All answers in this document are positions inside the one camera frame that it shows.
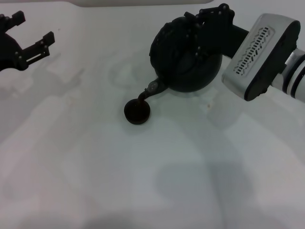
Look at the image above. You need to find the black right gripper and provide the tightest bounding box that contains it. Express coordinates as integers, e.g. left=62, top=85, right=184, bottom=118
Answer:
left=184, top=3, right=250, bottom=64

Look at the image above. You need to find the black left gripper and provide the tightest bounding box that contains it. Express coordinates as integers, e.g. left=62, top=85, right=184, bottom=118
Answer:
left=0, top=10, right=56, bottom=73

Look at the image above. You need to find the black round teapot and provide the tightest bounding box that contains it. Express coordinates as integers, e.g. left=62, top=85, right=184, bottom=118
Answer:
left=138, top=16, right=224, bottom=102

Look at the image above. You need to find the dark small teacup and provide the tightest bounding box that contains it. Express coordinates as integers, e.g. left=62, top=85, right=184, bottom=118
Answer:
left=123, top=98, right=152, bottom=125

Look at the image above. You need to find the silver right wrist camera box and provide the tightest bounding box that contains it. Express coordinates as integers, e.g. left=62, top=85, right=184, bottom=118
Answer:
left=221, top=13, right=302, bottom=102

